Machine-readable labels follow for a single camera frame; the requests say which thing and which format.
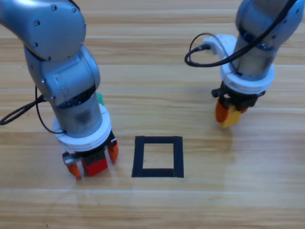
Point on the green wooden block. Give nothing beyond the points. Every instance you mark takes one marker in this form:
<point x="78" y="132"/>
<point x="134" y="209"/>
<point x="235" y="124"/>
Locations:
<point x="100" y="98"/>

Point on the red wooden block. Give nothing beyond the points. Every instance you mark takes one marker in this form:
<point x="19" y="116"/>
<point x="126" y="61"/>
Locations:
<point x="96" y="168"/>

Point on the black tape rectangle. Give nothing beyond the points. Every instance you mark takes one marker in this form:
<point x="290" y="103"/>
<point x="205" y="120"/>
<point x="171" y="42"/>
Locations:
<point x="139" y="157"/>

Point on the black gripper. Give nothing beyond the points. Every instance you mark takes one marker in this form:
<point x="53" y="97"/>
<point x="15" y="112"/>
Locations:
<point x="243" y="101"/>
<point x="95" y="156"/>

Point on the yellow wooden block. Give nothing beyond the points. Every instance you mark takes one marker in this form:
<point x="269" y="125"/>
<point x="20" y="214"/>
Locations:
<point x="232" y="118"/>

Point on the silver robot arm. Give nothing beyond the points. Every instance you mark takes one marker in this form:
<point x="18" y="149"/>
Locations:
<point x="262" y="23"/>
<point x="54" y="35"/>

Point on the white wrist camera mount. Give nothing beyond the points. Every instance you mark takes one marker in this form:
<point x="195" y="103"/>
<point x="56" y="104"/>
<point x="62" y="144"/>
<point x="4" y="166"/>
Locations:
<point x="247" y="83"/>
<point x="83" y="143"/>

